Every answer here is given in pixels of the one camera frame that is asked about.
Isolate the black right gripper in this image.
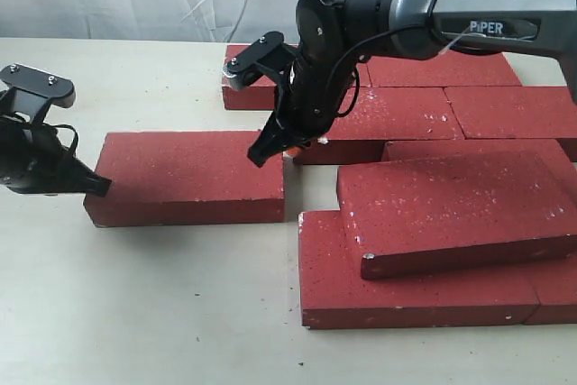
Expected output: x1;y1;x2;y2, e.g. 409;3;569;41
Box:
247;58;356;168

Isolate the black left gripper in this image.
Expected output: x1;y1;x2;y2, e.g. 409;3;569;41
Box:
1;115;112;197

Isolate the red brick moved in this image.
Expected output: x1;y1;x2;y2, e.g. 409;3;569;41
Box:
84;131;285;227
293;87;464;165

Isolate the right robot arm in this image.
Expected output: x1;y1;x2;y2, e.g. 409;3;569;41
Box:
248;0;576;166

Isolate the red brick back left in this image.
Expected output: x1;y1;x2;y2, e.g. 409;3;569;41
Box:
221;43;372;111

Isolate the red brick third row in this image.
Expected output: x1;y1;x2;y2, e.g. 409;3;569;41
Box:
380;137;577;206

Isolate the red brick tilted front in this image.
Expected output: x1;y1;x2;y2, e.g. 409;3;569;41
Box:
336;151;576;280

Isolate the red brick front left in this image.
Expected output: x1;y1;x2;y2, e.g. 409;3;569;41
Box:
298;210;539;329

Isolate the red brick back right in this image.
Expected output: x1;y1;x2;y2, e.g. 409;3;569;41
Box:
360;51;521;87

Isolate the red brick middle right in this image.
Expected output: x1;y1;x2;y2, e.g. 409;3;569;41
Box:
444;87;576;140

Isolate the red brick front right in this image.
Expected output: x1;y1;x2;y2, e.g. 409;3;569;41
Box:
525;256;576;325

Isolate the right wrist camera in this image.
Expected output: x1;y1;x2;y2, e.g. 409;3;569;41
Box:
223;31;298;91

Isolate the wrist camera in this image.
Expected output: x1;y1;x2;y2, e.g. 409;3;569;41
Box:
1;63;76;124
223;31;298;91

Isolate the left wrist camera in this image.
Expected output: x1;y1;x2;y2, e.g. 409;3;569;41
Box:
1;63;76;124

